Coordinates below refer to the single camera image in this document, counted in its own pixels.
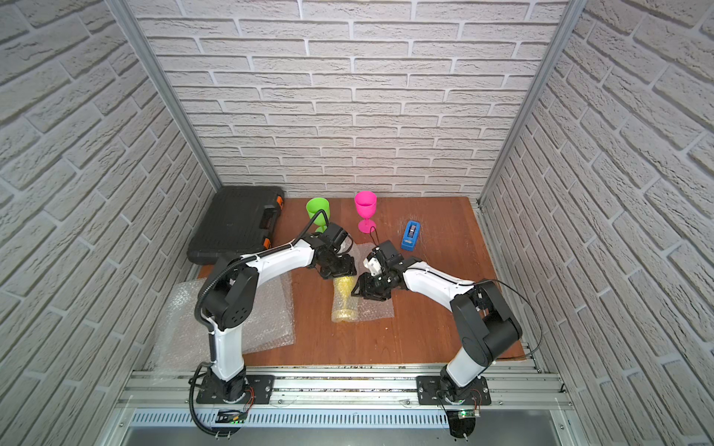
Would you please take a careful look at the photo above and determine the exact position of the yellow plastic wine glass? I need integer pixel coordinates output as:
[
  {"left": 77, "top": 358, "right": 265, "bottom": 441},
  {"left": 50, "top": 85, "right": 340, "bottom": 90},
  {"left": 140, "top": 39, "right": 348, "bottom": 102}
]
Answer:
[{"left": 331, "top": 276, "right": 359, "bottom": 323}]

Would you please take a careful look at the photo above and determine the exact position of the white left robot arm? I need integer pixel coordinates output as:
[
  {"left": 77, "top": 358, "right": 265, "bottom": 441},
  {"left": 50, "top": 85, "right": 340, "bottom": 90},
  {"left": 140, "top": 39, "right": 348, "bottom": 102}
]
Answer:
[{"left": 194, "top": 239, "right": 356, "bottom": 383}]

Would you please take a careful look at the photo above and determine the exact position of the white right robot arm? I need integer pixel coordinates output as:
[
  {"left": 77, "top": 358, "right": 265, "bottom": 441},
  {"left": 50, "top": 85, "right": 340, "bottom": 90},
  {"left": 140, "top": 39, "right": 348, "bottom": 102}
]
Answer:
[{"left": 351, "top": 258, "right": 522, "bottom": 391}]

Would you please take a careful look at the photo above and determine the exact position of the green plastic wine glass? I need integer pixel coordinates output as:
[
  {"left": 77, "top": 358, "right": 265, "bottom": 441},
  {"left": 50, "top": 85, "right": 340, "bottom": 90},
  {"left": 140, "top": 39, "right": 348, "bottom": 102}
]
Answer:
[{"left": 306, "top": 197, "right": 330, "bottom": 232}]

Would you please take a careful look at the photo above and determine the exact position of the pink plastic wine glass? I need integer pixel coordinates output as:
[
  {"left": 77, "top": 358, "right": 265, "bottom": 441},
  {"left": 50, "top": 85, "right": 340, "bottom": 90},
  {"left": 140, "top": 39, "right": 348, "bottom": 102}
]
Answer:
[{"left": 354, "top": 191, "right": 377, "bottom": 234}]

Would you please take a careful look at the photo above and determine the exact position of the blue tape dispenser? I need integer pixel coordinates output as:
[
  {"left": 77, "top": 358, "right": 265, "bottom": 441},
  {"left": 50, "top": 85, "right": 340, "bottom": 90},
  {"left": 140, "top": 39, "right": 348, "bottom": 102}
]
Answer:
[{"left": 401, "top": 220, "right": 421, "bottom": 252}]

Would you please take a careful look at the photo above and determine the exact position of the black plastic tool case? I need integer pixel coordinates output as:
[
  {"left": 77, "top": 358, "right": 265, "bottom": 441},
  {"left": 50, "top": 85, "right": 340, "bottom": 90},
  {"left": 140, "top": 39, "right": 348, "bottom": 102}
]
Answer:
[{"left": 186, "top": 186, "right": 284, "bottom": 266}]

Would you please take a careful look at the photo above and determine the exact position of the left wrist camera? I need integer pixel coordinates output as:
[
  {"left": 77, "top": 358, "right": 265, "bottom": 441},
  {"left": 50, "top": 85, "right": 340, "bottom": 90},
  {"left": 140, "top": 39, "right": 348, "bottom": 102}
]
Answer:
[{"left": 320, "top": 222, "right": 349, "bottom": 252}]

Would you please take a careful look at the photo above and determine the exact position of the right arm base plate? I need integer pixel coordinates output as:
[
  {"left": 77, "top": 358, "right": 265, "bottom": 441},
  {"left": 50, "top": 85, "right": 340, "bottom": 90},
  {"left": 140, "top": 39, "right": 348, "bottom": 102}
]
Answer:
[{"left": 416, "top": 375, "right": 492, "bottom": 407}]

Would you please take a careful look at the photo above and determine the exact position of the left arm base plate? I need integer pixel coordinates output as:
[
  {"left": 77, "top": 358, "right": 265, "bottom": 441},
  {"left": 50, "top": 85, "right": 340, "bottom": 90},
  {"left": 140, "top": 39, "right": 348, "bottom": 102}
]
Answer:
[{"left": 196, "top": 371, "right": 275, "bottom": 405}]

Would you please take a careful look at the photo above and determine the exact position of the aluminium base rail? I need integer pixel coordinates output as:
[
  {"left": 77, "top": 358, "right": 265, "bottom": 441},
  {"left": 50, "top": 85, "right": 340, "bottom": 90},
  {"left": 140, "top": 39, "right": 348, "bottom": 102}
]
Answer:
[{"left": 115, "top": 362, "right": 574, "bottom": 429}]

